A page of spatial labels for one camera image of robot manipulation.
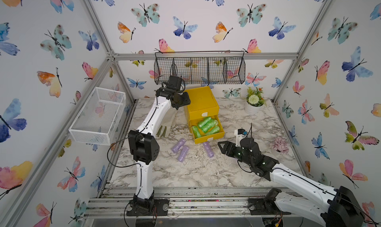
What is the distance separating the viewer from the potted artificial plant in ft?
3.30

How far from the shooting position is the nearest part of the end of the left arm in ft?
2.11

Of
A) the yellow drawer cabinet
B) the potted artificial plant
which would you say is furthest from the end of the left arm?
the potted artificial plant
